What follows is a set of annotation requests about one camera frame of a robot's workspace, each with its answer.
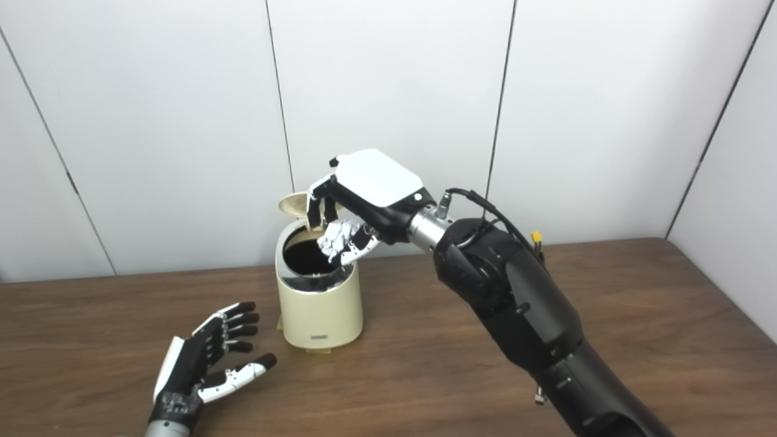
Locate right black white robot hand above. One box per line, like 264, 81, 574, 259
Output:
307, 149, 438, 266

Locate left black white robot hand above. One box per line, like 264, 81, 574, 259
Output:
149, 302, 277, 425

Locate white paper ball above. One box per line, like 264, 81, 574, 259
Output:
317, 218, 366, 265

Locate cream round bin lid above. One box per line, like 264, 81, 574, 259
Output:
279, 192, 344, 232

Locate cream-colored desktop trash bin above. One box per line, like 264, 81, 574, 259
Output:
275, 217, 364, 350

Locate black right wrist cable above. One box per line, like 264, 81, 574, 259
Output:
438, 188, 547, 263

